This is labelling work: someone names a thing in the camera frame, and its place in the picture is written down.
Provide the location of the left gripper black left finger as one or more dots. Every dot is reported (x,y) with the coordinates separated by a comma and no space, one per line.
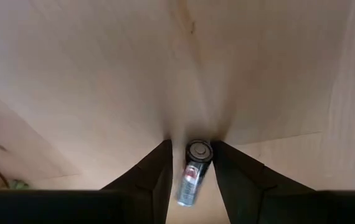
(56,210)

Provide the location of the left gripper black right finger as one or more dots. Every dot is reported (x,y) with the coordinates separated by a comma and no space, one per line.
(289,208)

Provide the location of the silver red battery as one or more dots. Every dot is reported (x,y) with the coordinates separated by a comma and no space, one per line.
(193,174)

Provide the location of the small green artificial plant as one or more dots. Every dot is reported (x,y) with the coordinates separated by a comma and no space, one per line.
(18,185)

